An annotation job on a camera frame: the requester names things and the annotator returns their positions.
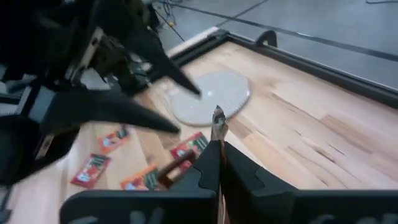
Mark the orange peach tea bag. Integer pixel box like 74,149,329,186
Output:
98,124,132,155
120,164,162,191

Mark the red strawberry tea bag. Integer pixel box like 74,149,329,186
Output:
170,131,210,172
70,153,112,190

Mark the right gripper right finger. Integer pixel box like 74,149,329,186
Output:
221,141,300,192

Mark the round woven placemat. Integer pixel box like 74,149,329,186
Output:
169,70,251,127

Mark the wooden compartment tea box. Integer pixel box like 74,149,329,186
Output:
157,150,197,190

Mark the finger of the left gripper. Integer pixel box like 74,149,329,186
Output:
40,88,182,134
129,17,202,97

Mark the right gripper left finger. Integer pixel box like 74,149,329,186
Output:
169,140,221,191

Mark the gold tea bag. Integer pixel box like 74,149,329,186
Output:
210,105,229,147

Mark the black arch handle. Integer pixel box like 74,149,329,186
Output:
254,29,278,48

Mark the black aluminium table frame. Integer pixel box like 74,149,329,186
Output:
149,27,398,110

